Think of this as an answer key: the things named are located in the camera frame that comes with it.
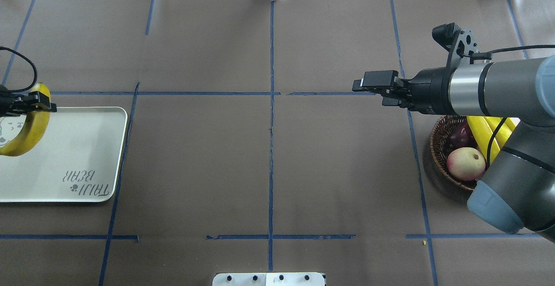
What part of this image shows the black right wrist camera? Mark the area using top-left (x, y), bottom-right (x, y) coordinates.
top-left (431, 22), bottom-right (479, 68)

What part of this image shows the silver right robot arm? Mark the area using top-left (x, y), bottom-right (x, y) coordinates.
top-left (352, 56), bottom-right (555, 241)

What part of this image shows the yellow banana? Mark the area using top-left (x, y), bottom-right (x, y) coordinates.
top-left (466, 116), bottom-right (501, 164)
top-left (0, 83), bottom-right (54, 156)
top-left (484, 117), bottom-right (519, 149)

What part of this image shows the brown wicker basket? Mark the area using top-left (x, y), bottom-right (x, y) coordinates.
top-left (424, 115), bottom-right (477, 196)

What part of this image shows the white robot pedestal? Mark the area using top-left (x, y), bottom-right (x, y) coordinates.
top-left (212, 272), bottom-right (327, 286)

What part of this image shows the dark red fruit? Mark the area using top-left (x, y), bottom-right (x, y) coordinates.
top-left (447, 121), bottom-right (477, 150)

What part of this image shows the white bear tray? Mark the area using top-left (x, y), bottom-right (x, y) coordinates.
top-left (0, 107), bottom-right (127, 203)

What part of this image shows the pink white apple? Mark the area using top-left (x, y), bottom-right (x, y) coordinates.
top-left (447, 147), bottom-right (486, 181)

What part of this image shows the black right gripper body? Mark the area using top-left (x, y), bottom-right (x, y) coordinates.
top-left (399, 67), bottom-right (451, 115)

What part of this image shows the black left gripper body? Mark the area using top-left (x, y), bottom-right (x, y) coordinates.
top-left (0, 85), bottom-right (16, 117)

